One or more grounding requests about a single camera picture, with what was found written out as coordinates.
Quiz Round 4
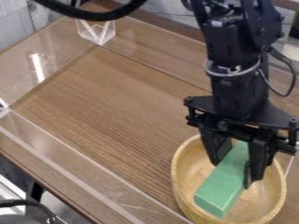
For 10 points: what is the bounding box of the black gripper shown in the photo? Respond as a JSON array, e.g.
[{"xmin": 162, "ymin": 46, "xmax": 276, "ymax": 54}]
[{"xmin": 182, "ymin": 62, "xmax": 299, "ymax": 189}]

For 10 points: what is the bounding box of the green rectangular block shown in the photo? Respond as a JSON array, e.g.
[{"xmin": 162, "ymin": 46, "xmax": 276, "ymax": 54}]
[{"xmin": 192, "ymin": 141, "xmax": 248, "ymax": 219}]

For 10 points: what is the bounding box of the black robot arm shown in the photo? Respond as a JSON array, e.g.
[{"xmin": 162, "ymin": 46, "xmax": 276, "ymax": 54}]
[{"xmin": 181, "ymin": 0, "xmax": 299, "ymax": 187}]

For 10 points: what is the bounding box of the brown wooden bowl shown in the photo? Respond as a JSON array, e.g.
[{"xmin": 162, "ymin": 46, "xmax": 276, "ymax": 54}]
[{"xmin": 170, "ymin": 135, "xmax": 285, "ymax": 224}]

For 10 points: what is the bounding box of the clear acrylic front barrier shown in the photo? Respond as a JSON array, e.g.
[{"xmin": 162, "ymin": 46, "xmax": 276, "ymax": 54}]
[{"xmin": 0, "ymin": 108, "xmax": 190, "ymax": 224}]

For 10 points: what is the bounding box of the black table leg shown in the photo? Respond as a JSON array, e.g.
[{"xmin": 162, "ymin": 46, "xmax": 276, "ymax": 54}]
[{"xmin": 25, "ymin": 181, "xmax": 43, "ymax": 202}]

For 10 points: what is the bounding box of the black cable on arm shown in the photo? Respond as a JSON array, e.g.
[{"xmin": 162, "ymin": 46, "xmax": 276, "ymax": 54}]
[{"xmin": 257, "ymin": 46, "xmax": 297, "ymax": 98}]

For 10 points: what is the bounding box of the clear acrylic corner bracket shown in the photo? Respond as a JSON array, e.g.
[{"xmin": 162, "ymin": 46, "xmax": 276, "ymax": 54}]
[{"xmin": 74, "ymin": 19, "xmax": 116, "ymax": 46}]

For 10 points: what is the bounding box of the black cable under table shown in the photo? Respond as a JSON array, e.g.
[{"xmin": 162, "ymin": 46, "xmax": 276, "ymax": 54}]
[{"xmin": 0, "ymin": 199, "xmax": 55, "ymax": 224}]

